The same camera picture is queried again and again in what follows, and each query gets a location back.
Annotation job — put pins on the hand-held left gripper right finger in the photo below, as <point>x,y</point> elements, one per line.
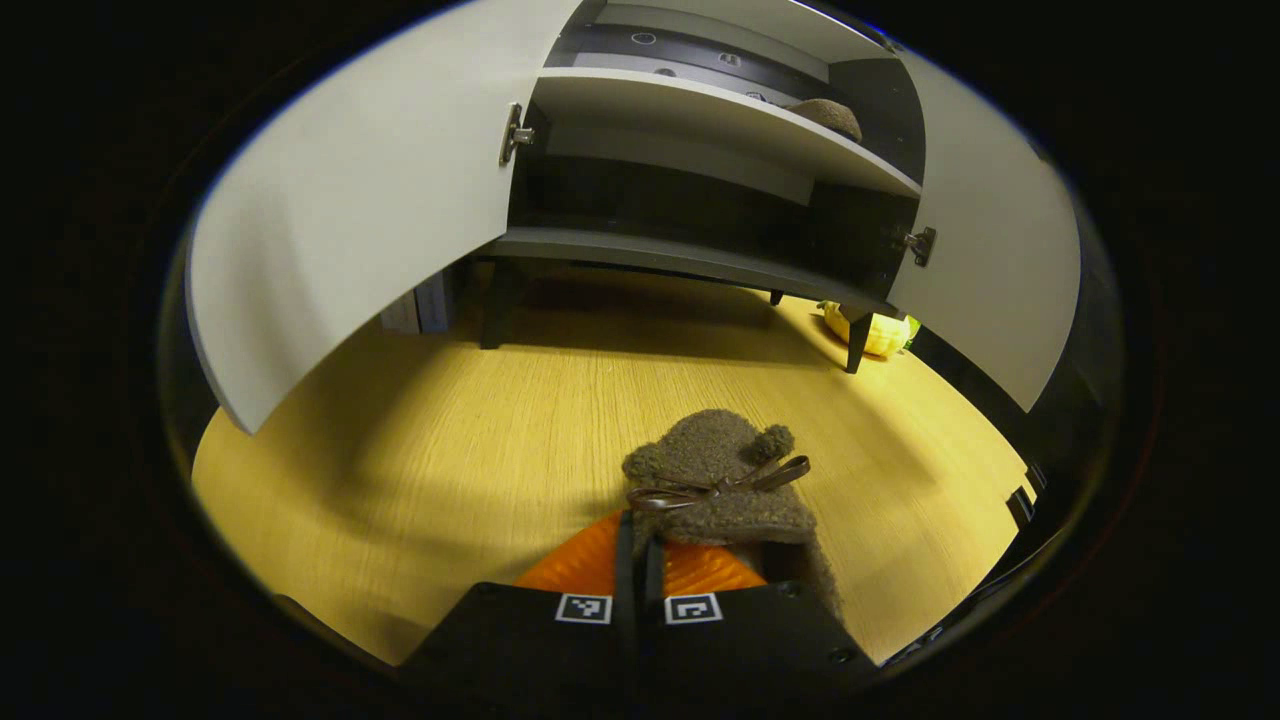
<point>654,575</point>

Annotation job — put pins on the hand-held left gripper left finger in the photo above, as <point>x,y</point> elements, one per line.
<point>625,560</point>

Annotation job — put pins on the brown fuzzy shoe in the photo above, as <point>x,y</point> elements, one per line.
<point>830,118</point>
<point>710,450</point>

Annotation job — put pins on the white shoe cabinet door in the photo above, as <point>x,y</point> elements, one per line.
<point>1000,250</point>
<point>370,200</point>

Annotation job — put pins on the white grey shoe cabinet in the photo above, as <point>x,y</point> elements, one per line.
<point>700,110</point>

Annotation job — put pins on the small white grey box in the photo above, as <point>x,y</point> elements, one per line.
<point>415,310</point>

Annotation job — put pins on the yellow toy corn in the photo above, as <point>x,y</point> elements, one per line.
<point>880,335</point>

